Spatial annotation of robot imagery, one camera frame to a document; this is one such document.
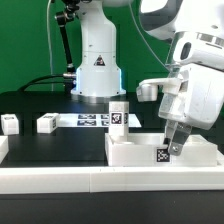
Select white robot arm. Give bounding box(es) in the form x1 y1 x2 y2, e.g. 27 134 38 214
66 0 224 156

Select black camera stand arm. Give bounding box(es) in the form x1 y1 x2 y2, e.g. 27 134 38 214
55 0 80 93

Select black cable bundle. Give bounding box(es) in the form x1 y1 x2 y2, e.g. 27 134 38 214
17 73 75 93

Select white sheet with fiducial tags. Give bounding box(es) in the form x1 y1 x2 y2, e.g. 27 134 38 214
58 113 141 128

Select thin white hanging cable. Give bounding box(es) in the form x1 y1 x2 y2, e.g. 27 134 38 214
45 0 55 93

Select white square tabletop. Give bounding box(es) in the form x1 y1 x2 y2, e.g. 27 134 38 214
105 133 217 167

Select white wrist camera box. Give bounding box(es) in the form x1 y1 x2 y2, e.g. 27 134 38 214
166 32 224 71

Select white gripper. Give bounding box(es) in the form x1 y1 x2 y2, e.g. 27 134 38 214
159 63 224 156

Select white U-shaped obstacle fence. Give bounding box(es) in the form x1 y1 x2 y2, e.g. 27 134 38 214
0 134 224 195

